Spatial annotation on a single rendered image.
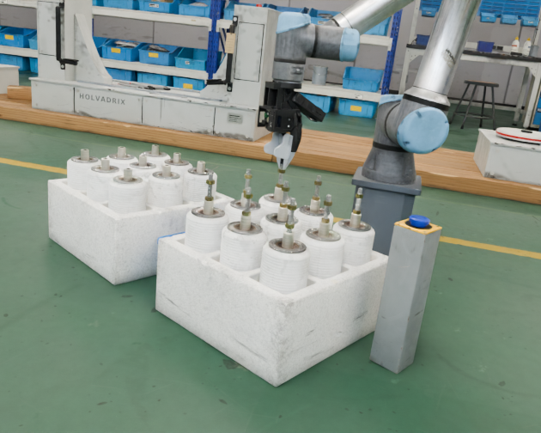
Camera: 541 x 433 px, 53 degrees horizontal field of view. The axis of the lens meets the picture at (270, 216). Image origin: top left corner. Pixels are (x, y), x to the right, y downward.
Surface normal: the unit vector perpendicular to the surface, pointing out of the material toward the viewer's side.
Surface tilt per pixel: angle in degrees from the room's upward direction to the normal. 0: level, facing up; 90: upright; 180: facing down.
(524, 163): 90
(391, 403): 0
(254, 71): 90
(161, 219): 90
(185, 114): 90
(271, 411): 0
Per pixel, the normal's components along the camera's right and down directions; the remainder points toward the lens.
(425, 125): 0.08, 0.43
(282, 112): 0.57, 0.31
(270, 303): -0.68, 0.16
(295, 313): 0.73, 0.28
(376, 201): -0.25, 0.27
